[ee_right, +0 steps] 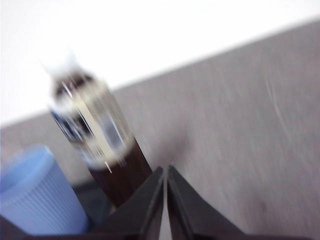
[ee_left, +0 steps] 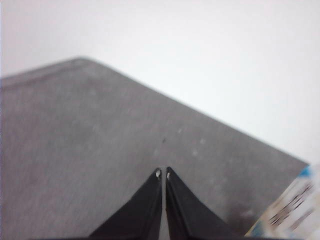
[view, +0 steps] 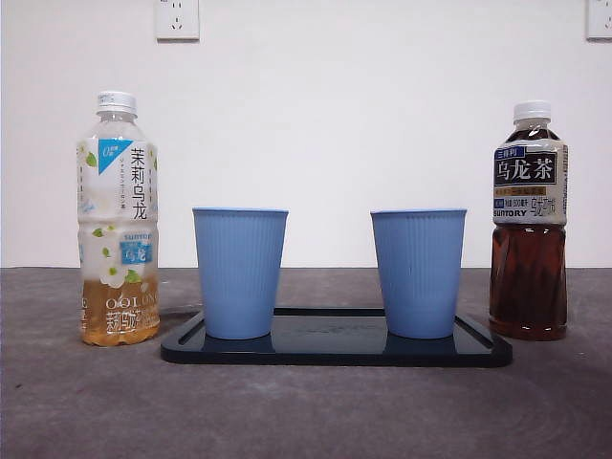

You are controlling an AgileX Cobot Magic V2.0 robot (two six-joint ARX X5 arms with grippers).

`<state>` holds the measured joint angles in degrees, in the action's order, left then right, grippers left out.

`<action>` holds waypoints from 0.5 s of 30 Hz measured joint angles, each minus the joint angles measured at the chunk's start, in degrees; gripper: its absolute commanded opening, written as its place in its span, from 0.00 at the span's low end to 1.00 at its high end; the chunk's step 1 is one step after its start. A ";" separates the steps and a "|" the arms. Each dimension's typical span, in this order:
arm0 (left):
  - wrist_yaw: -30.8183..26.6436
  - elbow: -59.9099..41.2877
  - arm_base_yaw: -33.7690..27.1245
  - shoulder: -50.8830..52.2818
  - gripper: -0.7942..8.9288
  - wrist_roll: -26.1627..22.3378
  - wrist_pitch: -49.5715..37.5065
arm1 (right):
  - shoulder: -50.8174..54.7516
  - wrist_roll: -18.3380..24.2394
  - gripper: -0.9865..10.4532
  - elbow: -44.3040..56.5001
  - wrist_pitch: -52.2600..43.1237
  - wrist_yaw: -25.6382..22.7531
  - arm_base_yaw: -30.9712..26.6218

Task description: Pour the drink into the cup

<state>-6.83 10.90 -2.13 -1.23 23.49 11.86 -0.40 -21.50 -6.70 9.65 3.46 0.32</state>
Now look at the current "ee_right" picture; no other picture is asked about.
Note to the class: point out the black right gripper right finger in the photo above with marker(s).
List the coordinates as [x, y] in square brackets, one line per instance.
[195, 217]

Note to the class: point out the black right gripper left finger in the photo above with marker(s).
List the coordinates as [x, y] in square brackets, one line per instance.
[140, 215]

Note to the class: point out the blue ribbed plastic cup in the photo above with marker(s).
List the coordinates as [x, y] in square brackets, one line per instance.
[40, 190]

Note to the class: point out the dark oolong tea bottle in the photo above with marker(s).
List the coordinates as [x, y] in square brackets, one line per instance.
[100, 130]

